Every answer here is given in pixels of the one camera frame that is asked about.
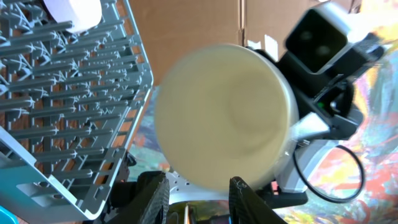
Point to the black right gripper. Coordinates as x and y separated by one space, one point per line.
329 95

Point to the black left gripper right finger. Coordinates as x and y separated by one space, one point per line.
246 207

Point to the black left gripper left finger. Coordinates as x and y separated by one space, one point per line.
144 201

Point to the cream cup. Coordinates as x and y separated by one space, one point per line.
225 111

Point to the small pink bowl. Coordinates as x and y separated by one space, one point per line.
74 14

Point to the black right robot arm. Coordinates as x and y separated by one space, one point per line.
288 188

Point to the grey dishwasher rack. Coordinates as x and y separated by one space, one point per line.
70 104

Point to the teal serving tray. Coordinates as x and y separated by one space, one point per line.
7 217

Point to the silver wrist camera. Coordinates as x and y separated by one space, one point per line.
328 39

